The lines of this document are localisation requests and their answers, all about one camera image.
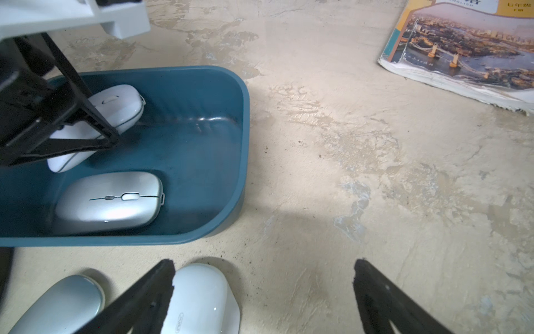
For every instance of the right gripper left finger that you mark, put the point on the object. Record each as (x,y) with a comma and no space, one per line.
(142,308)

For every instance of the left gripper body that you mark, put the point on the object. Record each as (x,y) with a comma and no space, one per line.
(31,110)

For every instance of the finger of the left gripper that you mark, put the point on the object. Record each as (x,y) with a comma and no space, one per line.
(79,121)

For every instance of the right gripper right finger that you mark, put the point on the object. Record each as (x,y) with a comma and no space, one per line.
(384,307)

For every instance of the white rounded mouse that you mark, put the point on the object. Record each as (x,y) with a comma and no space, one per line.
(202,302)

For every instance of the silver mouse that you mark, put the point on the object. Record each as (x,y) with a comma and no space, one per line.
(64,308)
(108,202)

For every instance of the white slim mouse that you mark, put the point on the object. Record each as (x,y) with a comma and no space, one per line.
(122,106)

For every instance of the teal plastic storage box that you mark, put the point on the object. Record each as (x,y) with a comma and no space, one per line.
(194,135)

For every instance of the black mouse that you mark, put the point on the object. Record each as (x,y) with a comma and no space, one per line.
(6,262)

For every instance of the silver flat mouse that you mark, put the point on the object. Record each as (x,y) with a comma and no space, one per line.
(108,202)

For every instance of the textbook with city cover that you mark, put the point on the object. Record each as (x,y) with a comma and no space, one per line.
(482,50)

